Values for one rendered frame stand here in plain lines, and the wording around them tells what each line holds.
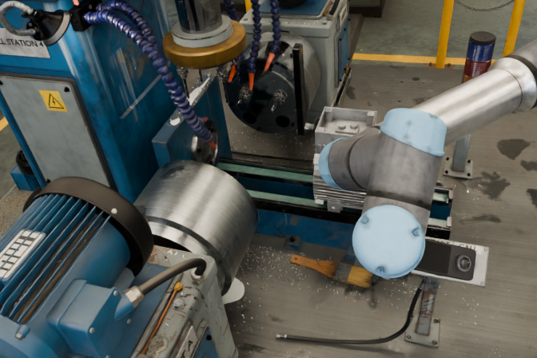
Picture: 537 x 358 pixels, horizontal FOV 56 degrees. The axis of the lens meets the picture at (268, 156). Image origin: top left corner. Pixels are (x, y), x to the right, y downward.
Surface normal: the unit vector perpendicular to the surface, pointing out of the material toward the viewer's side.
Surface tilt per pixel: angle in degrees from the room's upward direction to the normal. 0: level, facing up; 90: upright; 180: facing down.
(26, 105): 90
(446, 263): 46
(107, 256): 74
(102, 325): 90
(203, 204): 28
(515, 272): 0
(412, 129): 37
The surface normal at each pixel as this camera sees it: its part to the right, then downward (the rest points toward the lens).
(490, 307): -0.09, -0.77
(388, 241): -0.26, -0.21
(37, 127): -0.30, 0.63
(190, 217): 0.31, -0.65
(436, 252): 0.21, -0.14
